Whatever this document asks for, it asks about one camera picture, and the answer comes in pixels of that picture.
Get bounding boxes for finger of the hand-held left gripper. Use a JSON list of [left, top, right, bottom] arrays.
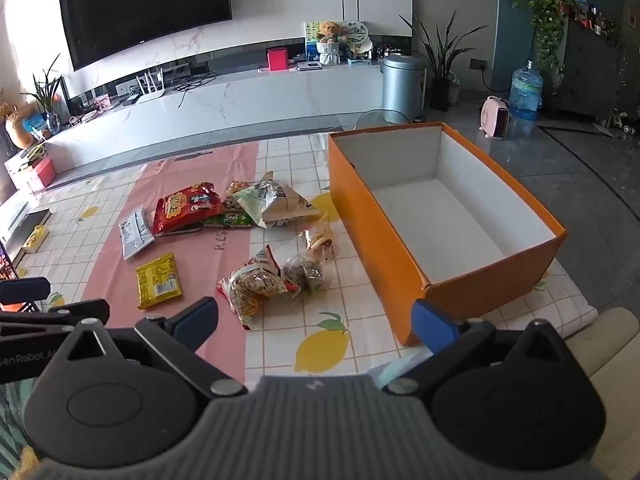
[[0, 298, 111, 337], [0, 277, 52, 307]]

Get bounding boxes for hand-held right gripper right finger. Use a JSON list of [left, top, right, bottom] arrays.
[[385, 299, 581, 400]]

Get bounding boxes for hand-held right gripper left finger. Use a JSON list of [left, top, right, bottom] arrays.
[[47, 296, 248, 401]]

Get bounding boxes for yellow snack packet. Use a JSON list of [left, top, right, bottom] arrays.
[[135, 252, 183, 310]]

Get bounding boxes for red white striped packet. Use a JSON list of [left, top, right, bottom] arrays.
[[216, 244, 302, 332]]

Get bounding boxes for orange cardboard box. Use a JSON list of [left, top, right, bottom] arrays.
[[327, 121, 567, 347]]

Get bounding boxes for green sausage packet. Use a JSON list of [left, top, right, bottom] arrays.
[[202, 211, 253, 229]]

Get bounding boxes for grey foil packet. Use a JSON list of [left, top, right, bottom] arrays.
[[118, 209, 156, 261]]

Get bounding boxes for clear packet dark snack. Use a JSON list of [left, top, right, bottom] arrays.
[[281, 254, 326, 295]]

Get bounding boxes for red snack packet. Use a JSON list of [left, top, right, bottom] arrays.
[[151, 183, 224, 236]]

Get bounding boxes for clear packet orange fried snack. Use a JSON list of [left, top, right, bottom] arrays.
[[222, 180, 251, 213]]

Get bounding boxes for clear packet pale snack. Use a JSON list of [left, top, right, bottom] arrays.
[[299, 224, 337, 262]]

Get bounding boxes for green white chip bag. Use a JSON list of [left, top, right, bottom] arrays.
[[234, 179, 313, 229]]

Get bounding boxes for teal patterned blanket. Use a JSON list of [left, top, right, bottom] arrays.
[[0, 375, 43, 480]]

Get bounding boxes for red storage box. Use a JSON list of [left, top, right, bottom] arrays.
[[25, 157, 57, 193]]

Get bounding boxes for orange gourd vase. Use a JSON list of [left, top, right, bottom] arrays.
[[5, 107, 38, 150]]

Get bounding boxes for beige cushion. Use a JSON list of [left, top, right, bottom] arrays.
[[565, 305, 640, 480]]

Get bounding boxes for small grassy potted plant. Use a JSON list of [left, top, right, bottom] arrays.
[[20, 55, 66, 133]]

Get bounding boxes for pink fan heater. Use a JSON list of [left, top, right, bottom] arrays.
[[479, 95, 511, 139]]

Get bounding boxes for white marble tv cabinet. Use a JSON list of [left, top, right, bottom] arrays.
[[42, 57, 426, 181]]

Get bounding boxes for white router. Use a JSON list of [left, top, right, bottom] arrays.
[[136, 72, 168, 103]]

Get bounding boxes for silver trash bin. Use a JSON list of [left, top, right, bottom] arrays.
[[382, 55, 427, 125]]

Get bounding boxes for blue water jug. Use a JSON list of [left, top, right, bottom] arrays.
[[509, 60, 544, 121]]

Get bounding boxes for tall leafy potted plant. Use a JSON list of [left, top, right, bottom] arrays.
[[400, 10, 488, 111]]

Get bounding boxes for white vase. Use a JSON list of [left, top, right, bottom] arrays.
[[316, 40, 341, 66]]

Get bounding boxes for grey chest of drawers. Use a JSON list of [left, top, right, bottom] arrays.
[[542, 19, 631, 120]]

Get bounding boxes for round paper fan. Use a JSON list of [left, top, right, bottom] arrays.
[[341, 20, 373, 56]]

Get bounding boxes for black curved television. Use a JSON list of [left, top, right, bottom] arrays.
[[58, 0, 233, 72]]

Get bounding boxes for printed picture board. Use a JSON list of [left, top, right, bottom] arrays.
[[304, 21, 326, 56]]

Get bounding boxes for hanging ivy plant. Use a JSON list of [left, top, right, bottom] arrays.
[[475, 0, 576, 81]]

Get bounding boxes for row of bottles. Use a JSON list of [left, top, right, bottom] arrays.
[[570, 0, 618, 33]]

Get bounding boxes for black cables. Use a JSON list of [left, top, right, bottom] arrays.
[[175, 71, 218, 93]]

